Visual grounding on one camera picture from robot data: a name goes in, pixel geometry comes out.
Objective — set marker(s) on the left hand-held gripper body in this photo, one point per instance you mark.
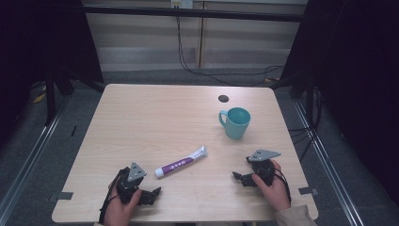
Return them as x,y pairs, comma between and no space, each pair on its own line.
135,173

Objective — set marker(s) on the person's right hand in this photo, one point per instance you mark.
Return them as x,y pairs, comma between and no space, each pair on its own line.
273,190

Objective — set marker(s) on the metal floor rail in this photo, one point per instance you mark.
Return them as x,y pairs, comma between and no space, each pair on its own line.
34,150
329,169

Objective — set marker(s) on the dark round table grommet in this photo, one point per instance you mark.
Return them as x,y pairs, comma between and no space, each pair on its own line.
223,98

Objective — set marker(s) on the yellow floor object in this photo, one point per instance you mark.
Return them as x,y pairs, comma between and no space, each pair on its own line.
39,98

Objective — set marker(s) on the black horizontal bar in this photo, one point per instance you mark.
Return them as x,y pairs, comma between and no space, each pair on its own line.
194,13

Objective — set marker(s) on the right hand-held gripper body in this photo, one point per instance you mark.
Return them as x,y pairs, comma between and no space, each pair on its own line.
263,154

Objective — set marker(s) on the teal cup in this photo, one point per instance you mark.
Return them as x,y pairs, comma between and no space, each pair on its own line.
236,123

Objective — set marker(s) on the dark curtain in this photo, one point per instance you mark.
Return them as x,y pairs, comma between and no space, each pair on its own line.
357,78
40,40

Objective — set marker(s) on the black metal stand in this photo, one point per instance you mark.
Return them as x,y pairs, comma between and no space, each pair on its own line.
310,100

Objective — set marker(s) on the grey tape strip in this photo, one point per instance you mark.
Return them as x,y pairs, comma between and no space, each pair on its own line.
61,196
307,190

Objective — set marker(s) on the person's left hand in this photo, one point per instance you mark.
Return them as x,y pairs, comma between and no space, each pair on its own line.
119,211

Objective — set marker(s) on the white wall power outlet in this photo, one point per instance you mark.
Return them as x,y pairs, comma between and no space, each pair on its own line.
182,3

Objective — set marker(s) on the purple and white toothpaste tube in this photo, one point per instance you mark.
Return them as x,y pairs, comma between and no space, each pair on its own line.
182,163

